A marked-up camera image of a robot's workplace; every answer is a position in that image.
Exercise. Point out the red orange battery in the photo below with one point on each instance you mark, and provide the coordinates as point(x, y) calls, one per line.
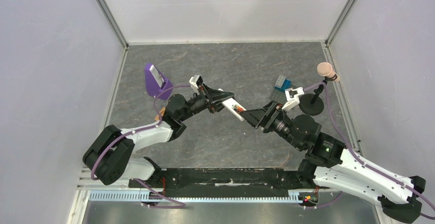
point(238, 109)

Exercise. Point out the grey lego brick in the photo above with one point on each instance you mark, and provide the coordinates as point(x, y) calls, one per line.
point(280, 82)

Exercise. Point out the blue lego brick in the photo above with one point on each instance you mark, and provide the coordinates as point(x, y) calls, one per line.
point(285, 85)

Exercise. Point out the wooden block piece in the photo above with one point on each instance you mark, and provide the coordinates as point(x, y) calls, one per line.
point(160, 114)

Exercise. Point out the grey lego baseplate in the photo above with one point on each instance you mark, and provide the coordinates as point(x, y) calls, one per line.
point(278, 96)

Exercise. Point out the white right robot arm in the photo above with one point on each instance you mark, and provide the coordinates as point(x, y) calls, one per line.
point(331, 163)

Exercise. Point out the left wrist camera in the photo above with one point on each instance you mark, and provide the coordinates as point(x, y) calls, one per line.
point(195, 83)

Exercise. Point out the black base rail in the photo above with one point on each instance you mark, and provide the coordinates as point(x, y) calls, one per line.
point(227, 182)

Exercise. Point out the white remote control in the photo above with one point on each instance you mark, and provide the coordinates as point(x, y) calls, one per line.
point(229, 103)

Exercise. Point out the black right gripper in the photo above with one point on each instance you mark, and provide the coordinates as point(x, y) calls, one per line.
point(268, 116)

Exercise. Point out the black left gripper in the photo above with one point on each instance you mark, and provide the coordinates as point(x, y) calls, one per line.
point(215, 97)

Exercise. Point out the black microphone stand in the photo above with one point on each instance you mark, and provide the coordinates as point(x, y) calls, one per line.
point(311, 103)

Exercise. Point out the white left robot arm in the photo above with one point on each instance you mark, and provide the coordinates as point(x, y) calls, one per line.
point(110, 155)

